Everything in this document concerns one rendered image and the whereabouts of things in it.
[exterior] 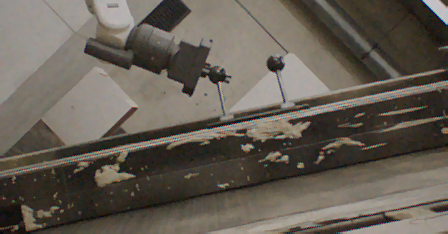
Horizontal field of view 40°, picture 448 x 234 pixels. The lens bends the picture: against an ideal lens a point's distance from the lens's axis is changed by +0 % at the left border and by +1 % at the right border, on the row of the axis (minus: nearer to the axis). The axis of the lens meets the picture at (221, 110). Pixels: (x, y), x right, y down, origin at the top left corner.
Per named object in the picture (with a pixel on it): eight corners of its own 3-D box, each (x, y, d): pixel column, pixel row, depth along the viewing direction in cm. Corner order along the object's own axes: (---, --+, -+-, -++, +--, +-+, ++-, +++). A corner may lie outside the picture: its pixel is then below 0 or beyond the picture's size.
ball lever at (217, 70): (219, 131, 119) (207, 73, 125) (238, 127, 119) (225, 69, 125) (217, 123, 115) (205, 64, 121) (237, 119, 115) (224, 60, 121)
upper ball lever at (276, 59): (279, 119, 119) (264, 62, 125) (298, 115, 119) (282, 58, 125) (279, 110, 115) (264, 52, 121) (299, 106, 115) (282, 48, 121)
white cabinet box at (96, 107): (52, 116, 640) (101, 68, 639) (90, 155, 638) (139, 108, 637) (38, 115, 595) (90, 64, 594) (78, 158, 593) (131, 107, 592)
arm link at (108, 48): (151, 53, 132) (102, 33, 132) (159, 19, 124) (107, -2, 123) (133, 90, 125) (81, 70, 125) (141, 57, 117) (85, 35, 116)
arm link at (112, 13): (129, 54, 127) (113, 7, 133) (135, 25, 119) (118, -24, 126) (98, 57, 124) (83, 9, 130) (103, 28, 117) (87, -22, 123)
